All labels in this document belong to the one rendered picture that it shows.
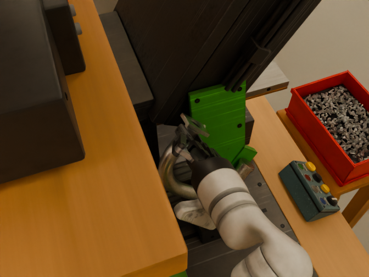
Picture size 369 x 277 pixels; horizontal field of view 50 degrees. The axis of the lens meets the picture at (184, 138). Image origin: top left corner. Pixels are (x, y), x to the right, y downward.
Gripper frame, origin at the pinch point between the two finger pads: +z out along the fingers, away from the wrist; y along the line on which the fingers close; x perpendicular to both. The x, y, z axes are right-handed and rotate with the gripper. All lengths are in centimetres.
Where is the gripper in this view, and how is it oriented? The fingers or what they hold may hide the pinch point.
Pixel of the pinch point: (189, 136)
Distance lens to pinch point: 73.9
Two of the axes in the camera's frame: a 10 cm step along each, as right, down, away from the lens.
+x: -6.2, 7.4, 2.8
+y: -7.2, -3.7, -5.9
